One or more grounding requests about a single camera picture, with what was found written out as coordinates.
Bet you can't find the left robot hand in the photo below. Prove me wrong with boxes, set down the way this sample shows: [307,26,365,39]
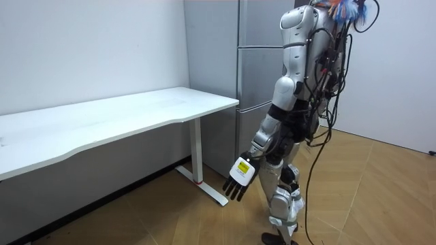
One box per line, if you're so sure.
[222,151,261,202]

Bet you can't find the robot legs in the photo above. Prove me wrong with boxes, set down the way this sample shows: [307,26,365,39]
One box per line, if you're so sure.
[258,131,306,245]

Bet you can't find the grey fridge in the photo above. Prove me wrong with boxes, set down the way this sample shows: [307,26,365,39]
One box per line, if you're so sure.
[183,0,296,178]

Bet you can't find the robot body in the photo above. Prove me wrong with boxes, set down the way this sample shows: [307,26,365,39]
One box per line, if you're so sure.
[279,0,354,148]

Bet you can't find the white desk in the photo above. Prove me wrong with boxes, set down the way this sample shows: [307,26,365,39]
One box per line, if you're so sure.
[0,86,240,208]

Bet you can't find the black floor cable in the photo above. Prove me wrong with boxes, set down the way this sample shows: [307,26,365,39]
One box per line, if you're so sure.
[304,131,333,245]

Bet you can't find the cable bundle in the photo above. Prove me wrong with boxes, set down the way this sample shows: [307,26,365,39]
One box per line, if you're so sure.
[311,0,381,34]

